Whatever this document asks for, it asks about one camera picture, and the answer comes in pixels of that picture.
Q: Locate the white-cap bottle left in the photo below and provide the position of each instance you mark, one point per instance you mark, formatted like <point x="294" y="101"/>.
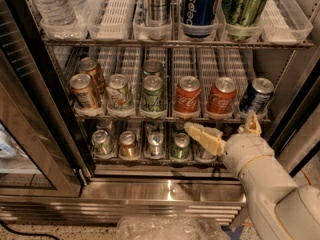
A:
<point x="203" y="155"/>

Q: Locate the clear plastic bag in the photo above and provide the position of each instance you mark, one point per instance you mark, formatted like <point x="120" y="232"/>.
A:
<point x="169" y="228"/>

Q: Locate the green tall can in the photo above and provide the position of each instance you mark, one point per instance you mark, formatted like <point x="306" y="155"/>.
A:
<point x="242" y="16"/>

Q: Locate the brown can rear left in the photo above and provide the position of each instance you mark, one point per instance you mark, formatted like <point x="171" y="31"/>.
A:
<point x="93" y="69"/>

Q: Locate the white-cap bottle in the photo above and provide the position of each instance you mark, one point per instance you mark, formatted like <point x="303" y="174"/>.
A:
<point x="203" y="155"/>
<point x="241" y="128"/>

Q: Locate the silver green can bottom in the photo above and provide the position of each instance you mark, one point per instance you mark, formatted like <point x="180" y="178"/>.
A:
<point x="102" y="143"/>

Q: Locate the red coke can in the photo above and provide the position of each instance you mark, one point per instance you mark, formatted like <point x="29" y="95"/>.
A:
<point x="222" y="93"/>
<point x="187" y="94"/>

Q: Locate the blue Pepsi can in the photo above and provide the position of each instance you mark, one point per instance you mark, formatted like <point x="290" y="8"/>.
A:
<point x="197" y="17"/>

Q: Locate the blue tape on floor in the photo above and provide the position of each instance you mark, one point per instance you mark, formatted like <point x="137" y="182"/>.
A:
<point x="235" y="233"/>

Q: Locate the dark blue soda can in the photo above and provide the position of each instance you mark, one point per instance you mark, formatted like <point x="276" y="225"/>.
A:
<point x="257" y="95"/>

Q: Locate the green can front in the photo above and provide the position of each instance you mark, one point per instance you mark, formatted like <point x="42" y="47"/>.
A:
<point x="152" y="94"/>

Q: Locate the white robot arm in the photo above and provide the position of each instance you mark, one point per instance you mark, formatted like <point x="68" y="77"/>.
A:
<point x="279" y="208"/>

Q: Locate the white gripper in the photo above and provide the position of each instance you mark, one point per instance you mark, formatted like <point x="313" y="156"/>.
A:
<point x="246" y="154"/>

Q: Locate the white-cap bottle right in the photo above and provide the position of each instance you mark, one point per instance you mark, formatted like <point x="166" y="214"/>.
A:
<point x="241" y="128"/>

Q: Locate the gold can front left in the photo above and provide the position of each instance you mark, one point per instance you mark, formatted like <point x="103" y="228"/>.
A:
<point x="85" y="92"/>

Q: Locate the white green soda can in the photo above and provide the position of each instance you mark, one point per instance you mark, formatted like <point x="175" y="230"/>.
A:
<point x="119" y="92"/>

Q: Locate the green can rear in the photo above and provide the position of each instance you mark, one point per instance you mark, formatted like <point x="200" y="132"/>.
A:
<point x="152" y="67"/>

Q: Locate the slim silver can bottom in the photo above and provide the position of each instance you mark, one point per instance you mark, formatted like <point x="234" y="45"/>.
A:
<point x="155" y="141"/>

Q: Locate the copper can bottom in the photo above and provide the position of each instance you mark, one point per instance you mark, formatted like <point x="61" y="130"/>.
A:
<point x="128" y="146"/>

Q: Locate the clear water bottle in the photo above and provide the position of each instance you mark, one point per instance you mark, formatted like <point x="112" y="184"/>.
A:
<point x="56" y="12"/>

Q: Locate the stainless steel fridge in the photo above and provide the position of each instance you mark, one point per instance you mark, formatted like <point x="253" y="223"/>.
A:
<point x="114" y="188"/>

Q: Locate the glass fridge door left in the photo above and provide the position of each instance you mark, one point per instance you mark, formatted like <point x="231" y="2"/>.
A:
<point x="29" y="114"/>

